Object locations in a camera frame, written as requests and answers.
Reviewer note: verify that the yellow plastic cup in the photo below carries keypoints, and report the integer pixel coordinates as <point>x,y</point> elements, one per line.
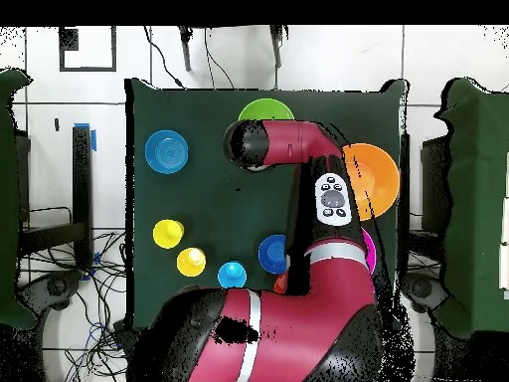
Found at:
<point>167,234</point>
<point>191,264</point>

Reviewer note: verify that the black power strip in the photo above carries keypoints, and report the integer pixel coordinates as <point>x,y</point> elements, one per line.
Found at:
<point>121,332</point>

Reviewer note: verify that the black stand leg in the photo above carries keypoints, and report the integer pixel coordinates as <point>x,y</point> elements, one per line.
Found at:
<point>185,51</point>
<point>276,47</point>

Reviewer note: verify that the light blue plastic bowl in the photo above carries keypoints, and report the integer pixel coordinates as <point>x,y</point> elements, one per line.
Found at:
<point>166,152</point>

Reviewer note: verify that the green cloth side table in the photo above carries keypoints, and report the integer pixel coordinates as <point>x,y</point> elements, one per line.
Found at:
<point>8,199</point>
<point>477,199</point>

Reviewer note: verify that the green plastic bowl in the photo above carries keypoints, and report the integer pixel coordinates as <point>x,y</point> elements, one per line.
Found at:
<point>265,109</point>

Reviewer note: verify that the light blue plastic cup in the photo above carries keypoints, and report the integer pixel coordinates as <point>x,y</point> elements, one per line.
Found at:
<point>232,274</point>

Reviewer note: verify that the blue tape strip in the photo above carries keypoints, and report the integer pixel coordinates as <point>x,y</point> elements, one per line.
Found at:
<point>93,139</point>

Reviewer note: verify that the dark green table cloth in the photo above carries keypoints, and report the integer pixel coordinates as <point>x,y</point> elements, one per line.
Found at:
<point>199,199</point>

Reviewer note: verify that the black square floor frame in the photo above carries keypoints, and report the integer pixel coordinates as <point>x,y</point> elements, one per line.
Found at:
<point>67,39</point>

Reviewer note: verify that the orange plastic cup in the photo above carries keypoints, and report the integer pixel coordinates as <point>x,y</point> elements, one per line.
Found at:
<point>280,284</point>

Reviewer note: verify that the black stand post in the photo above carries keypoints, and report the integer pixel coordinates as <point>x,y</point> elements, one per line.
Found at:
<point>82,179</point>

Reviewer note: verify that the large yellow-orange plastic bowl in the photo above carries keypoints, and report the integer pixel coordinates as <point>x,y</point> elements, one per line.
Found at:
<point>377,179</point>

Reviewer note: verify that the dark blue plastic bowl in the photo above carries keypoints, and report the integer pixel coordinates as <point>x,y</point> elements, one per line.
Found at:
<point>272,254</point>

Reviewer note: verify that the large pink plastic bowl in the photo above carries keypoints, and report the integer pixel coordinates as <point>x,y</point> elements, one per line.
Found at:
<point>370,250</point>

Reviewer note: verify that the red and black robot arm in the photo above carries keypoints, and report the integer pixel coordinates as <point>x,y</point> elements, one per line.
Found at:
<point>298,318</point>

